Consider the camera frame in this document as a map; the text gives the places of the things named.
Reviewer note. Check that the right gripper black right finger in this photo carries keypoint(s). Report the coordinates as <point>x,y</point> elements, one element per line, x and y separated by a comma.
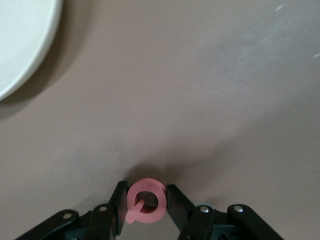
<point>175,200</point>

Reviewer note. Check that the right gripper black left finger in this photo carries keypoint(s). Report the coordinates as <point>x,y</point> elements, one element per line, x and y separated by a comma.
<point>120,200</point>

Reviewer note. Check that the pink letter Q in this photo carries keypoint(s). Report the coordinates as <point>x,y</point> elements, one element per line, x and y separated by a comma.
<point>150,185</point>

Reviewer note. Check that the brown table cover sheet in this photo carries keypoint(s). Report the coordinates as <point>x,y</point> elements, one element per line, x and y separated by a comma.
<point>200,87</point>

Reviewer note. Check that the cream plate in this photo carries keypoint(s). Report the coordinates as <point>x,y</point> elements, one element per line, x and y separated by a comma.
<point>20,45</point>

